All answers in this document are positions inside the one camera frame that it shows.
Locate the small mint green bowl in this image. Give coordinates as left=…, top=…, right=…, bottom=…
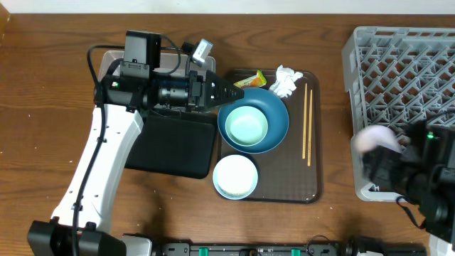
left=225, top=106, right=269, bottom=146

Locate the large blue bowl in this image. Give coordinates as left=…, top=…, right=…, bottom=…
left=218, top=88, right=289, bottom=154

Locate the pink cup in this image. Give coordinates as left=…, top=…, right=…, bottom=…
left=353, top=125, right=402, bottom=154

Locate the light blue rice bowl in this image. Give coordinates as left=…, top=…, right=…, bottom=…
left=213, top=154, right=259, bottom=201

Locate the wooden chopstick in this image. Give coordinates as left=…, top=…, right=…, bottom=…
left=302, top=83, right=308, bottom=159

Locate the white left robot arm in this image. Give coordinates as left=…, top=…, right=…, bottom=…
left=51, top=70, right=244, bottom=233

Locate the grey dishwasher rack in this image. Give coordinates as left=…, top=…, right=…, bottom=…
left=341, top=26, right=455, bottom=203

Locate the clear plastic bin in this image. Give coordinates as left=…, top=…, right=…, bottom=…
left=97, top=50, right=215, bottom=80

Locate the green snack wrapper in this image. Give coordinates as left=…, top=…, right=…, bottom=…
left=234, top=70, right=267, bottom=89

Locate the black plastic bin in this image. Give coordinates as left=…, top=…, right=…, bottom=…
left=125, top=110, right=218, bottom=179

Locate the crumpled white tissue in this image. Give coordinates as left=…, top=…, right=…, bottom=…
left=269, top=65, right=304, bottom=98

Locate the dark brown serving tray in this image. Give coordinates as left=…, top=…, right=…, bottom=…
left=219, top=70, right=323, bottom=204

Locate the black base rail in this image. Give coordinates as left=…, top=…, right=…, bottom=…
left=122, top=233, right=427, bottom=256

